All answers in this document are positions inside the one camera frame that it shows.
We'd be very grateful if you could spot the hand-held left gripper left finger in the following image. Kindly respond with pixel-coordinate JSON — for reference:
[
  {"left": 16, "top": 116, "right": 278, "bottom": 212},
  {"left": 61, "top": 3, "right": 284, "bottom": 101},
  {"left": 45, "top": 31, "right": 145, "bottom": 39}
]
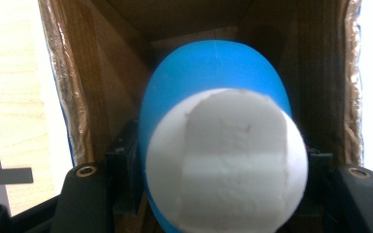
[{"left": 104, "top": 118, "right": 149, "bottom": 216}]

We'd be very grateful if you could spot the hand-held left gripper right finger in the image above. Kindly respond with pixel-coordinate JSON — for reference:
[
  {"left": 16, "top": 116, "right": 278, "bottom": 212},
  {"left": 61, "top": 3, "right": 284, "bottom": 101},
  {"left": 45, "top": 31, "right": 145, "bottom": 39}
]
[{"left": 295, "top": 146, "right": 335, "bottom": 218}]

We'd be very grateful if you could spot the blue cardboard box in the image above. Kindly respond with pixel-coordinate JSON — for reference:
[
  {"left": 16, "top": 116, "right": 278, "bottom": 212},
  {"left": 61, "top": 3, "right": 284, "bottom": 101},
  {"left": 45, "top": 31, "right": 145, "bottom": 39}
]
[{"left": 37, "top": 0, "right": 366, "bottom": 233}]

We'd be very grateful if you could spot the blue and white round container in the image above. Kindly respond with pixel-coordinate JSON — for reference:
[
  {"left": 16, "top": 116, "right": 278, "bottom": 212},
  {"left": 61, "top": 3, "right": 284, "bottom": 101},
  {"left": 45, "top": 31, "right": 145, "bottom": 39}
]
[{"left": 138, "top": 39, "right": 310, "bottom": 233}]

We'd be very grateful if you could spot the black tape strip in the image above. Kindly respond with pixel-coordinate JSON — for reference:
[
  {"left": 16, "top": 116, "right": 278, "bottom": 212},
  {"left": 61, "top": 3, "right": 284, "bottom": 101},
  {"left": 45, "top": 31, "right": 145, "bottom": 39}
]
[{"left": 0, "top": 166, "right": 34, "bottom": 185}]

